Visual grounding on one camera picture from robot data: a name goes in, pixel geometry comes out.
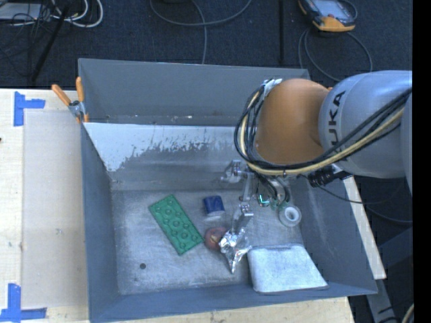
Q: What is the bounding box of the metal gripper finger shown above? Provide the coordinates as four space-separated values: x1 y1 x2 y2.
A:
220 159 244 183
231 203 255 236

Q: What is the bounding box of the small blue cup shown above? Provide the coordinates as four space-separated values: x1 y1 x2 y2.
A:
201 194 226 217

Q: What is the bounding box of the crumpled silver foil packet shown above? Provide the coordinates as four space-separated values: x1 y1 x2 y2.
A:
218 227 253 275

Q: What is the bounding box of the clear tape roll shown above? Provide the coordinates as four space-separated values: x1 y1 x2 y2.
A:
278 205 302 228

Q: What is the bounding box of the dark green flat block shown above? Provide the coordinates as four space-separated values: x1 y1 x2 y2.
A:
147 193 205 256

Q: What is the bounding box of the pale grey flat sponge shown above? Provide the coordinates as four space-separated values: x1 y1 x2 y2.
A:
246 244 329 294

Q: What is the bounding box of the grey metal bin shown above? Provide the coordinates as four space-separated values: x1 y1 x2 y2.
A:
77 58 379 323

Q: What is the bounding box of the red-brown ring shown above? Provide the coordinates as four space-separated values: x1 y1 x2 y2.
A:
203 226 228 250

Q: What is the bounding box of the black cylinder on white bracket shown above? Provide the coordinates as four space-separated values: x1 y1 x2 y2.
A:
307 164 353 188

